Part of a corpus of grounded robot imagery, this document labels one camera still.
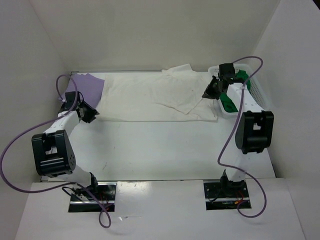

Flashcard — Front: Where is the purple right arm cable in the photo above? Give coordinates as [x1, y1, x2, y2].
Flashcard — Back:
[217, 56, 267, 219]

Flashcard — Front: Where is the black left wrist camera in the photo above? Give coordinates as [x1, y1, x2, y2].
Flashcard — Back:
[58, 91, 82, 113]

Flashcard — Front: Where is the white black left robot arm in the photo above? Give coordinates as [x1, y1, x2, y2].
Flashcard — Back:
[31, 100, 100, 200]

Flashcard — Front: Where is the green garment in basket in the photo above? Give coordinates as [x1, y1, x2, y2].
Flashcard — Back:
[218, 69, 252, 113]

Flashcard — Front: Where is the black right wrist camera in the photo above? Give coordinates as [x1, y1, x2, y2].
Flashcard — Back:
[218, 63, 244, 83]

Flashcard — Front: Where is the cream white t-shirt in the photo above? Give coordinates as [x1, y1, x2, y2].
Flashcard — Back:
[98, 64, 218, 122]

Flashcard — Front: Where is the white plastic laundry basket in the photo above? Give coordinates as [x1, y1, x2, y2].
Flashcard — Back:
[207, 63, 272, 120]

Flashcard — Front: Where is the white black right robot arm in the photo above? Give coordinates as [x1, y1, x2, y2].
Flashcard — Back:
[202, 73, 274, 197]

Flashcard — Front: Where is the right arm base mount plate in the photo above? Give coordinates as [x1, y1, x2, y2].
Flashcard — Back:
[203, 180, 252, 211]

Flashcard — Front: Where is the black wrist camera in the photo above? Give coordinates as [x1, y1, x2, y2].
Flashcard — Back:
[58, 91, 82, 113]
[218, 63, 244, 83]

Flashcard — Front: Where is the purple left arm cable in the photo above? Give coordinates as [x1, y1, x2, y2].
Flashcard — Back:
[0, 74, 116, 229]

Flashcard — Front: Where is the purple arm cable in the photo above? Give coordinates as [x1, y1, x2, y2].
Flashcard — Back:
[0, 74, 116, 229]
[217, 56, 267, 219]

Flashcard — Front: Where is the black cable at base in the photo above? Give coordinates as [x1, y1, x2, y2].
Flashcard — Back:
[61, 184, 86, 201]

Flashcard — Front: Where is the purple t-shirt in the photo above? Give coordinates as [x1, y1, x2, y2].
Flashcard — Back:
[72, 73, 105, 109]

